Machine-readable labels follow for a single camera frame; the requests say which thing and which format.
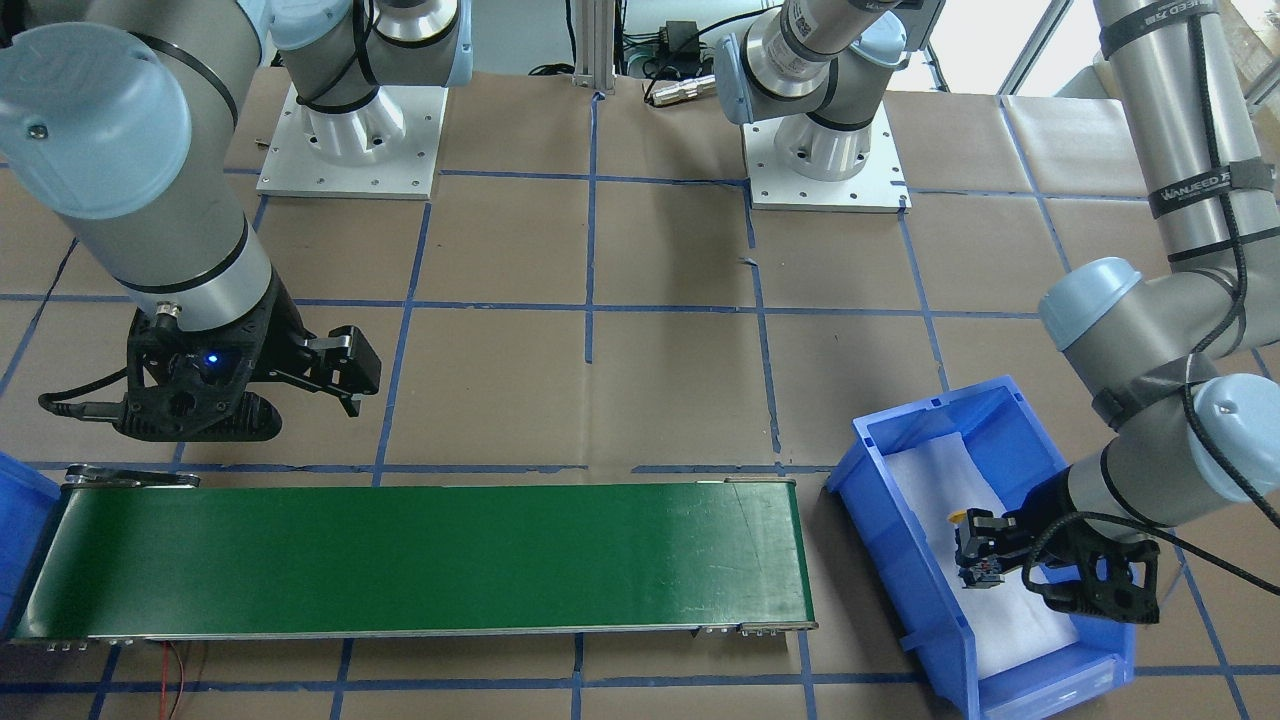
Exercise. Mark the green conveyor belt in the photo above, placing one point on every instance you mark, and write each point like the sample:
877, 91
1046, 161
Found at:
125, 555

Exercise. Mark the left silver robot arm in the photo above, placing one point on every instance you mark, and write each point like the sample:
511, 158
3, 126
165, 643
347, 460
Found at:
1188, 440

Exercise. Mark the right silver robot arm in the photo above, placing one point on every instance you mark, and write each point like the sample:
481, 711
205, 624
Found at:
117, 116

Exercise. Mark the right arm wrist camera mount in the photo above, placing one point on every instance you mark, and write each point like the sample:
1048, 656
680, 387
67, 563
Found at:
188, 386

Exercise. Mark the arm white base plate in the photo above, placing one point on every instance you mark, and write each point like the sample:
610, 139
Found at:
794, 164
386, 150

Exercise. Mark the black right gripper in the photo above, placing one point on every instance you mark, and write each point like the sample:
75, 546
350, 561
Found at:
283, 335

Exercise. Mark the blue destination bin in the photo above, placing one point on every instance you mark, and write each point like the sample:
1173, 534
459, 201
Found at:
27, 500

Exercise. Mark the aluminium frame post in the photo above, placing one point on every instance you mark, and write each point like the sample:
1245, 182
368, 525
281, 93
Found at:
594, 47

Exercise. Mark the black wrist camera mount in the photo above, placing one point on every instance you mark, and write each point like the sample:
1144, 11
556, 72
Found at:
1116, 579

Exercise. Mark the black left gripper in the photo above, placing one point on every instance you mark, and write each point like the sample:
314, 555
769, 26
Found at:
1038, 516

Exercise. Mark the black power adapter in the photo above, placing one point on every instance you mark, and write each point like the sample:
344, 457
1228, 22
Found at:
679, 47

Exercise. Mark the blue source bin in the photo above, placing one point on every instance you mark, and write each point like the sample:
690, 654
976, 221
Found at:
929, 486

